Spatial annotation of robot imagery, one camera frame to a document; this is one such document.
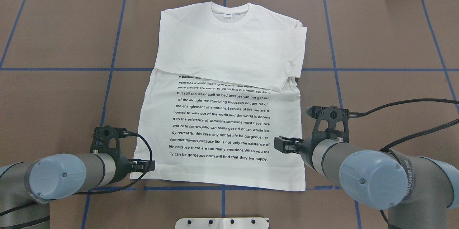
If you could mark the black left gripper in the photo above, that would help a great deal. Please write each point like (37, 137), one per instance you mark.
(124, 164)

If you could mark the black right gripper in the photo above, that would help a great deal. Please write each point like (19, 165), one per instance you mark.
(306, 148)

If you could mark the white long-sleeve printed shirt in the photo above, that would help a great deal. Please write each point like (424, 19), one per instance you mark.
(222, 88)

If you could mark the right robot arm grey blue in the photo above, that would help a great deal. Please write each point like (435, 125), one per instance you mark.
(416, 191)

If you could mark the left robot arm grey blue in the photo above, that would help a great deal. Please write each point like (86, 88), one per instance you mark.
(27, 188)

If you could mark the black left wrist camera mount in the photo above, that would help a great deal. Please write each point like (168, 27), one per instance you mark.
(106, 139)

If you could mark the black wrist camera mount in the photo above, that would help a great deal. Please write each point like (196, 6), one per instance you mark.
(106, 139)
(337, 122)

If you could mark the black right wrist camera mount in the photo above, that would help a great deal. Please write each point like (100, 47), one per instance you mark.
(337, 122)

